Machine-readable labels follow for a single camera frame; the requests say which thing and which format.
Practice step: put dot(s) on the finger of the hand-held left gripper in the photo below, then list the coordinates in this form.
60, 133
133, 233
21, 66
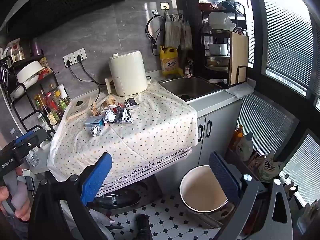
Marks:
35, 136

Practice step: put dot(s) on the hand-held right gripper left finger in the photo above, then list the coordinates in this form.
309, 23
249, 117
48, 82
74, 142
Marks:
97, 177

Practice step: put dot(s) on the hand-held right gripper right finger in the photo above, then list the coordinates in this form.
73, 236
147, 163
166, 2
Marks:
225, 177

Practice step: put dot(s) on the white round bin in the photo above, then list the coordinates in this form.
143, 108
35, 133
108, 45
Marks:
200, 192

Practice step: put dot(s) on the brown paper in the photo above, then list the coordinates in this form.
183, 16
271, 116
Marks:
94, 108
110, 101

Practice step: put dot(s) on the person's left hand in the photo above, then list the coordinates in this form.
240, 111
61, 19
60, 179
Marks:
3, 196

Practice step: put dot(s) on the clear water bottle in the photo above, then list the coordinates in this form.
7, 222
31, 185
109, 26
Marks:
33, 158

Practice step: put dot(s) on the green label bottle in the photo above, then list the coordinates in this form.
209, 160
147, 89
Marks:
53, 115

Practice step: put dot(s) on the washing machine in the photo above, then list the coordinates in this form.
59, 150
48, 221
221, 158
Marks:
122, 195

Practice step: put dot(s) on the white cleaner bottle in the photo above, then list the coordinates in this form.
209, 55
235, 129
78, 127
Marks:
245, 147

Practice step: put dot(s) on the red label sauce bottle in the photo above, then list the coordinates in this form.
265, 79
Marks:
51, 102

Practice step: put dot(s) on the beige snack bag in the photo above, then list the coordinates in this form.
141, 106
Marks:
265, 167

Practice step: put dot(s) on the orange bottle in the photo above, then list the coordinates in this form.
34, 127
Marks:
237, 137

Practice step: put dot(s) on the yellow liquid bottle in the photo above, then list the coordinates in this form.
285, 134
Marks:
58, 100

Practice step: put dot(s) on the aluminium foil ball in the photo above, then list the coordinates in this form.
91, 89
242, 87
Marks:
95, 130

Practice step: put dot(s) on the black spice rack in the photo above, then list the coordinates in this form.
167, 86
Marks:
15, 92

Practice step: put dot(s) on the small blue box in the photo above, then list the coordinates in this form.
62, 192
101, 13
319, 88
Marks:
93, 121

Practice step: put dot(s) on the grey sink cabinet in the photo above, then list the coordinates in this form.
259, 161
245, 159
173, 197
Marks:
222, 120

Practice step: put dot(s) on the crumpled silver wrapper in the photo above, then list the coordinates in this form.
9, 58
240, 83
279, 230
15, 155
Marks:
110, 116

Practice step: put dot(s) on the folded brown paper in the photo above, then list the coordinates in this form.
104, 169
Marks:
94, 108

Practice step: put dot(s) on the silver foil snack wrapper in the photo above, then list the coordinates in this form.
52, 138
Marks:
124, 116

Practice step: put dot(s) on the person's black shoe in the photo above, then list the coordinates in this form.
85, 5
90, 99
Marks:
143, 227

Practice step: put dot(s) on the floral white tablecloth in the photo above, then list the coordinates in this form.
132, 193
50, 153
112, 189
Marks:
150, 130

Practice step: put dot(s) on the yellow snack packet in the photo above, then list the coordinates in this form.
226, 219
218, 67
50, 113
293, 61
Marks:
43, 62

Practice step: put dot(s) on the purple cup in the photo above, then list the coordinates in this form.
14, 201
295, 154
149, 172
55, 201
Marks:
36, 48

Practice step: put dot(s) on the white dish cloth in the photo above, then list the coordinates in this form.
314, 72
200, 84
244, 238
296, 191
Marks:
240, 88

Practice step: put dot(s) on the steel sink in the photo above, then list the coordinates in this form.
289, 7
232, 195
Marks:
190, 86

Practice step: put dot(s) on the cream air fryer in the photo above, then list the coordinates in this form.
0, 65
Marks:
127, 72

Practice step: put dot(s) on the chrome faucet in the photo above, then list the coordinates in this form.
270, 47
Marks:
189, 70

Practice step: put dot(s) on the steel pot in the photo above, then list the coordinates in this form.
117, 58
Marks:
217, 63

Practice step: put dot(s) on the wooden cutting board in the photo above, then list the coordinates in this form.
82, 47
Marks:
237, 55

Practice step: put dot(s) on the yellow detergent bottle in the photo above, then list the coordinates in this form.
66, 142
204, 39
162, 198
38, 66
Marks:
171, 63

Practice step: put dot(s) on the black range hood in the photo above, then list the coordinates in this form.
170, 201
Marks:
62, 2

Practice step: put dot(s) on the black dish rack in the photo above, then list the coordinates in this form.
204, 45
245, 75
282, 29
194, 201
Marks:
203, 35

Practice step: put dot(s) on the hanging clear plastic bag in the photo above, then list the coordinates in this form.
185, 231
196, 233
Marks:
186, 35
172, 32

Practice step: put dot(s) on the grey window blinds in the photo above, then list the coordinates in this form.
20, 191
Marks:
282, 30

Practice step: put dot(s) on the white wall outlet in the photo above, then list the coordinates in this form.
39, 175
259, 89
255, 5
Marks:
80, 54
68, 60

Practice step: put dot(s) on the clear wall hook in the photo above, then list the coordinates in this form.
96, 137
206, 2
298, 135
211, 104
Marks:
154, 11

